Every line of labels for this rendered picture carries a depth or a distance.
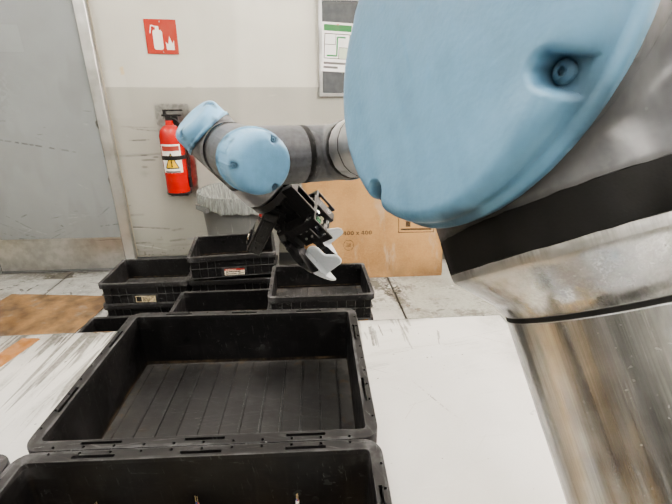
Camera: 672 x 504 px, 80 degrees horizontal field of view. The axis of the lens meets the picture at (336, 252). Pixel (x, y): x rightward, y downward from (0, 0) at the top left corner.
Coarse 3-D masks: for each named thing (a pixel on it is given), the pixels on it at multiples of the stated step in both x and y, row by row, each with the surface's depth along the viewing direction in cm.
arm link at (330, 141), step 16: (304, 128) 51; (320, 128) 52; (336, 128) 49; (320, 144) 51; (336, 144) 48; (320, 160) 51; (336, 160) 49; (352, 160) 46; (320, 176) 53; (336, 176) 53; (352, 176) 51
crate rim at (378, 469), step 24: (24, 456) 44; (48, 456) 44; (72, 456) 44; (96, 456) 44; (120, 456) 44; (144, 456) 44; (168, 456) 44; (192, 456) 44; (216, 456) 44; (240, 456) 44; (264, 456) 44; (288, 456) 44; (0, 480) 41; (384, 480) 41
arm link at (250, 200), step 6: (234, 192) 60; (240, 192) 59; (276, 192) 61; (240, 198) 61; (246, 198) 60; (252, 198) 60; (258, 198) 60; (264, 198) 60; (270, 198) 61; (246, 204) 62; (252, 204) 61; (258, 204) 61
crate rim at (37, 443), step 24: (168, 312) 72; (192, 312) 72; (216, 312) 72; (240, 312) 72; (264, 312) 72; (288, 312) 72; (312, 312) 72; (336, 312) 72; (120, 336) 65; (360, 336) 65; (96, 360) 59; (360, 360) 59; (360, 384) 54; (48, 432) 47; (288, 432) 47; (312, 432) 47; (336, 432) 47; (360, 432) 47
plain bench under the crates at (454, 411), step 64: (384, 320) 113; (448, 320) 113; (0, 384) 88; (64, 384) 88; (384, 384) 88; (448, 384) 88; (512, 384) 88; (0, 448) 73; (384, 448) 73; (448, 448) 73; (512, 448) 73
